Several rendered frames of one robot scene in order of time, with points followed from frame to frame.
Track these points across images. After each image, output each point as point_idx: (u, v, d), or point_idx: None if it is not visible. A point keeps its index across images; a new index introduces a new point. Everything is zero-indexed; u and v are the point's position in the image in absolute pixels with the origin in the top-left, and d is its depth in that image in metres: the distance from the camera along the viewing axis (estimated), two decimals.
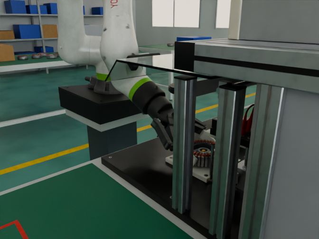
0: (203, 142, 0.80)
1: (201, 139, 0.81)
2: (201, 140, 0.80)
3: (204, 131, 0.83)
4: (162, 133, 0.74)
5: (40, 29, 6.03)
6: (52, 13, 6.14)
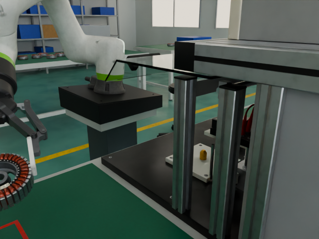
0: (16, 162, 0.51)
1: (17, 157, 0.51)
2: (15, 159, 0.51)
3: (33, 139, 0.53)
4: None
5: (40, 29, 6.03)
6: None
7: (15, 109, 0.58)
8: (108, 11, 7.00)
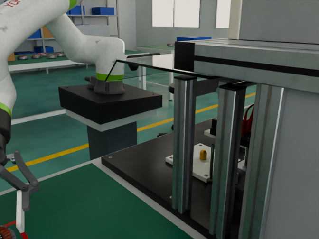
0: (1, 234, 0.50)
1: (4, 229, 0.51)
2: (1, 231, 0.50)
3: (23, 192, 0.52)
4: None
5: (40, 29, 6.03)
6: None
7: (5, 161, 0.57)
8: (108, 11, 7.00)
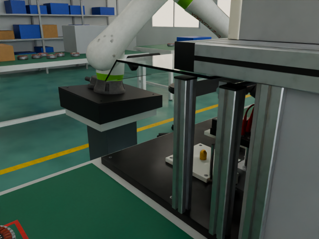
0: (1, 234, 0.50)
1: (4, 229, 0.51)
2: (1, 231, 0.50)
3: None
4: None
5: (40, 29, 6.03)
6: (52, 13, 6.14)
7: None
8: (108, 11, 7.00)
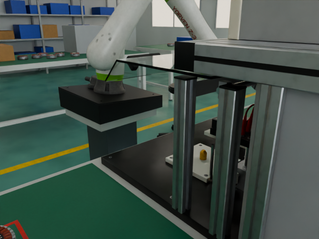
0: (1, 234, 0.50)
1: (4, 229, 0.51)
2: (1, 231, 0.50)
3: None
4: None
5: (40, 29, 6.03)
6: (52, 13, 6.14)
7: None
8: (108, 11, 7.00)
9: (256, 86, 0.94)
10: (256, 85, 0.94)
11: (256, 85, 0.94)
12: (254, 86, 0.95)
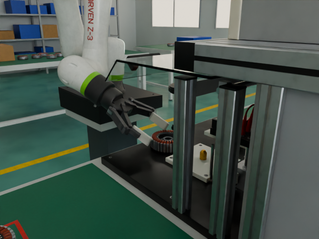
0: (1, 234, 0.50)
1: (4, 229, 0.51)
2: (1, 231, 0.50)
3: (153, 113, 0.95)
4: (118, 119, 0.82)
5: (40, 29, 6.03)
6: (52, 13, 6.14)
7: None
8: None
9: (157, 146, 0.83)
10: (158, 146, 0.83)
11: (157, 146, 0.83)
12: (155, 147, 0.84)
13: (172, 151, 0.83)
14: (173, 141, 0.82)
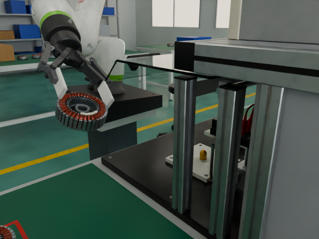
0: (1, 234, 0.50)
1: (4, 229, 0.51)
2: (1, 231, 0.50)
3: (105, 84, 0.69)
4: (43, 53, 0.61)
5: None
6: None
7: (82, 61, 0.72)
8: (108, 11, 7.00)
9: (56, 110, 0.60)
10: (56, 109, 0.59)
11: (56, 109, 0.60)
12: (55, 109, 0.60)
13: (67, 125, 0.58)
14: (72, 114, 0.58)
